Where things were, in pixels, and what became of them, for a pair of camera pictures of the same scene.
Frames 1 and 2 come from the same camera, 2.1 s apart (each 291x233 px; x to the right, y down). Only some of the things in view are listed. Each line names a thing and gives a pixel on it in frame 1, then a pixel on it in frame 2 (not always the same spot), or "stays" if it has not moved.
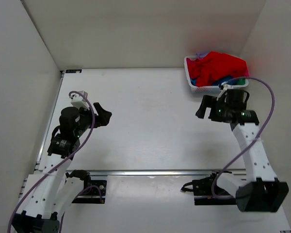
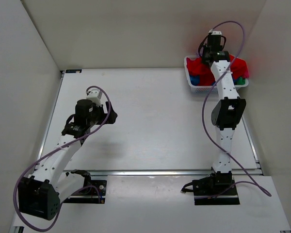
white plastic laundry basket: [205, 90] stays
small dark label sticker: [73, 71] stays
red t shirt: [214, 65] stays
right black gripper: [210, 102] → [203, 50]
